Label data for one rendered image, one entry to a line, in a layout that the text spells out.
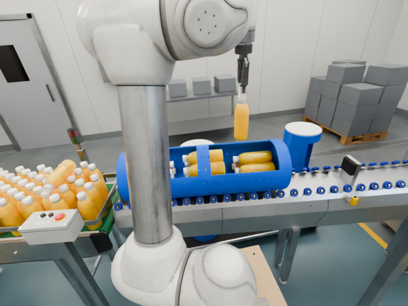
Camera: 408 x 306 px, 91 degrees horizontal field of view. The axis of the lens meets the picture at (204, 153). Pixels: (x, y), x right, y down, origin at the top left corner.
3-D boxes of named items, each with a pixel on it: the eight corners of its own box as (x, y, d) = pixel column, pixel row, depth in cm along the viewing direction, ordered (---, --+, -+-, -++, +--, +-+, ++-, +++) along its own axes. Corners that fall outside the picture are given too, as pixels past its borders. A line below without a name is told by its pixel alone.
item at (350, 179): (353, 186, 118) (362, 164, 111) (346, 186, 118) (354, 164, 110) (342, 176, 127) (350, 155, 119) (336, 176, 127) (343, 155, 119)
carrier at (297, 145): (274, 214, 203) (305, 218, 196) (286, 135, 159) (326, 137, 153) (272, 195, 227) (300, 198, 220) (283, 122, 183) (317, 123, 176)
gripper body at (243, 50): (255, 43, 81) (254, 67, 86) (249, 42, 89) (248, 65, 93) (237, 44, 81) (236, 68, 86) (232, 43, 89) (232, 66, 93)
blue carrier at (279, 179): (289, 199, 106) (295, 148, 96) (123, 212, 105) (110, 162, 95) (271, 175, 132) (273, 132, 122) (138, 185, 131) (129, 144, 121)
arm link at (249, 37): (252, 27, 86) (251, 42, 89) (231, 28, 86) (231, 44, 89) (258, 26, 78) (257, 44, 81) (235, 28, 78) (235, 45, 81)
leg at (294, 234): (288, 284, 160) (302, 231, 129) (280, 285, 160) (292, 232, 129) (285, 276, 165) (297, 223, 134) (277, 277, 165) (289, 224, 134)
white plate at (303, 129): (287, 133, 159) (286, 135, 160) (326, 135, 153) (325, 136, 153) (283, 121, 182) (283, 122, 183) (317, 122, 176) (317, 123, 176)
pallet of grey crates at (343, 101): (384, 139, 353) (416, 65, 294) (343, 145, 343) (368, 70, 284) (334, 116, 456) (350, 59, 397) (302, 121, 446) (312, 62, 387)
